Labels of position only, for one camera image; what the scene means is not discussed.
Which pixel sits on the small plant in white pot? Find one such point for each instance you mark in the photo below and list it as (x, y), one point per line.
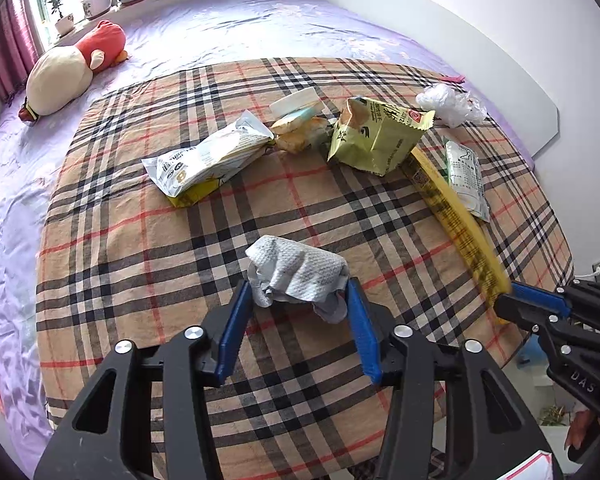
(64, 24)

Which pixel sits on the long yellow wrapper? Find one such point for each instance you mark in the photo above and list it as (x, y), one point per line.
(460, 215)

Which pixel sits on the crumpled clear plastic bag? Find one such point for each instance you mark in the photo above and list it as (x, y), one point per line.
(445, 102)

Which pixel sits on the purple bed sheet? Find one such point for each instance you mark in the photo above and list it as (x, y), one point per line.
(230, 25)

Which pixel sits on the red and cream plush toy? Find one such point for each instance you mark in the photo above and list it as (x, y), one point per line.
(60, 80)

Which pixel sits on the white and yellow snack bag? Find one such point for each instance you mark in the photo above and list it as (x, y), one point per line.
(205, 160)

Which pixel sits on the beige plaid blanket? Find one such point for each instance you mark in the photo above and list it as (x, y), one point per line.
(305, 210)

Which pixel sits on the person's right hand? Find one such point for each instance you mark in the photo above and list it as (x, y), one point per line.
(576, 430)

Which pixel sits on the window sill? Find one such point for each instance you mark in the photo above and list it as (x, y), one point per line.
(145, 2)

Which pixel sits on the blue plastic item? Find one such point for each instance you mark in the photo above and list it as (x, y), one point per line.
(532, 352)

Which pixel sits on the white ribbed plastic lid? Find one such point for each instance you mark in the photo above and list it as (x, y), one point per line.
(292, 102)

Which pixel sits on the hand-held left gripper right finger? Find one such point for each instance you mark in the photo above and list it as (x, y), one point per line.
(365, 330)

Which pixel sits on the pink clip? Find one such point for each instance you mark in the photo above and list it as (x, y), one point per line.
(455, 78)

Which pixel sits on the pale teal wrapper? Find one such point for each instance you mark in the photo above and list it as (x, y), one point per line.
(312, 110)

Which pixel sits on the pink curtain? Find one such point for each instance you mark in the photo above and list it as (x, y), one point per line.
(5, 50)

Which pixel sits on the green snack bag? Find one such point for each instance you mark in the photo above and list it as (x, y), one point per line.
(375, 140)

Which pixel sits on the wall outlet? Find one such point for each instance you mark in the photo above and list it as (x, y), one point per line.
(598, 270)

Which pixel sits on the grey paper towel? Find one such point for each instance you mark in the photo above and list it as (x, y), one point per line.
(300, 265)

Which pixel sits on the white headboard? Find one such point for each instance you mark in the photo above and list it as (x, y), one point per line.
(480, 70)

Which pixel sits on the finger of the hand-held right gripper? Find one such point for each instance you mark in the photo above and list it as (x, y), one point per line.
(535, 296)
(517, 310)

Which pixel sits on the white box with red edge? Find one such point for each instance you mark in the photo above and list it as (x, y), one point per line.
(532, 467)

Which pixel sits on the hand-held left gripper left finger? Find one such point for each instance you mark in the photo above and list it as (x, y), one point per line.
(232, 330)

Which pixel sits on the white and green packet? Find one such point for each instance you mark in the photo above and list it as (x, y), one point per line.
(465, 175)

